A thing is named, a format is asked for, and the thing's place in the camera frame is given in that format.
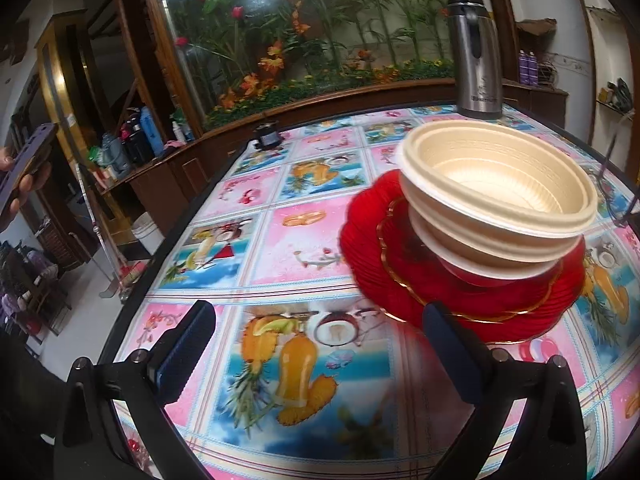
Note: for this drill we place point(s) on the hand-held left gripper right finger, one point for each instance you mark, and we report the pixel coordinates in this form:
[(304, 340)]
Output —
[(450, 360)]

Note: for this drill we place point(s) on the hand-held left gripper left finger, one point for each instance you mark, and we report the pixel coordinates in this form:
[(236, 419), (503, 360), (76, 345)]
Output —
[(185, 355)]

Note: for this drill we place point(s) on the white foam bowl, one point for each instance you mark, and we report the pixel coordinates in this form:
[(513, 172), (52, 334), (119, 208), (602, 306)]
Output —
[(495, 276)]

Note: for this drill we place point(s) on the red gold-rimmed scalloped plate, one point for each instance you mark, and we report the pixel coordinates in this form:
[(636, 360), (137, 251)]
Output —
[(415, 255)]

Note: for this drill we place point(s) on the beige paper bowl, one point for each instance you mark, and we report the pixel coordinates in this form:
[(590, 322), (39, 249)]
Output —
[(500, 160), (500, 256)]

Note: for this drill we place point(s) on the large red pleated plate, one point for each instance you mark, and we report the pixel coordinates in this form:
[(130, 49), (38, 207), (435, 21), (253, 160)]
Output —
[(365, 240)]

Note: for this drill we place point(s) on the red broom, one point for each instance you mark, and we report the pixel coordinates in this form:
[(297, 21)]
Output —
[(131, 272)]

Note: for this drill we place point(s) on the white plastic bucket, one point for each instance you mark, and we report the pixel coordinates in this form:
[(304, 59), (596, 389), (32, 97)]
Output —
[(147, 235)]

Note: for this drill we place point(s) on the fruit print tablecloth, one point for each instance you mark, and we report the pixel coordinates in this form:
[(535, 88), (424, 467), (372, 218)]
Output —
[(300, 250)]

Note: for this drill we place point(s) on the wooden sideboard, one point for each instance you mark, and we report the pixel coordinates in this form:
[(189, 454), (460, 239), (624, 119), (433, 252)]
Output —
[(160, 180)]

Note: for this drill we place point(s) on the small white bottle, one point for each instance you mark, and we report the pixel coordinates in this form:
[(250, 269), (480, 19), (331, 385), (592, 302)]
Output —
[(177, 132)]

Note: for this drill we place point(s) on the blue bottle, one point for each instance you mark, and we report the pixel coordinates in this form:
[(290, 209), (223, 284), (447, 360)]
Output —
[(150, 132)]

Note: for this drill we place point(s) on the small black round object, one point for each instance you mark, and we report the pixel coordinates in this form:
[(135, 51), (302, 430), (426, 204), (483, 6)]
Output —
[(267, 136)]

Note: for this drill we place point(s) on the stainless steel thermos flask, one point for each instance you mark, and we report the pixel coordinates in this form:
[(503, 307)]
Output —
[(475, 70)]

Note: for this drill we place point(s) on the purple bottle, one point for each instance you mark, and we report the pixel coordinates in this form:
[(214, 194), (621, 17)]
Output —
[(533, 68), (523, 67)]

